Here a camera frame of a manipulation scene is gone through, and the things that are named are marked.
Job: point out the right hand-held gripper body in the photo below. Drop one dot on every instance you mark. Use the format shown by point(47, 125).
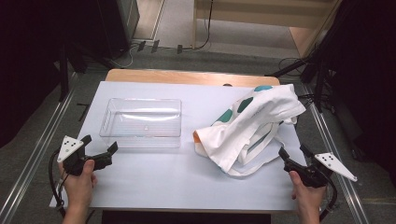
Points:
point(308, 175)

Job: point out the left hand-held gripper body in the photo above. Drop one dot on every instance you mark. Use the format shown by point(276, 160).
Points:
point(73, 161)

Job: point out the person's left hand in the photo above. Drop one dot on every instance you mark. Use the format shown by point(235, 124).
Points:
point(79, 186)

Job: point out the black cabinet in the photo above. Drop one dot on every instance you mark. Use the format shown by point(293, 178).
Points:
point(120, 25)

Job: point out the light wooden desk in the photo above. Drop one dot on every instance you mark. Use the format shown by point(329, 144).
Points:
point(249, 12)

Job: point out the black metal stand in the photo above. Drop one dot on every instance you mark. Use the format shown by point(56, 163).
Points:
point(63, 74)
point(319, 87)

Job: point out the clear plastic container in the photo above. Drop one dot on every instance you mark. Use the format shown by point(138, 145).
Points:
point(140, 124)

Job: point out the person's right hand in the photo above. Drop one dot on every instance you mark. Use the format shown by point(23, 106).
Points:
point(308, 197)

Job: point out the dark curtain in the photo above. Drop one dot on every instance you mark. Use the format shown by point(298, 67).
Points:
point(367, 77)
point(28, 62)

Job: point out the aluminium floor rail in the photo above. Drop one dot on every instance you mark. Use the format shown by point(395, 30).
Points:
point(37, 149)
point(327, 133)

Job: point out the white table board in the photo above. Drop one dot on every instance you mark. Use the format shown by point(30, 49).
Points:
point(162, 177)

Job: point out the white canvas tote bag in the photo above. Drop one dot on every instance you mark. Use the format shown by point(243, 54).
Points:
point(249, 127)

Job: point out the wooden table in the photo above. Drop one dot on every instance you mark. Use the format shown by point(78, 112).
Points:
point(174, 77)

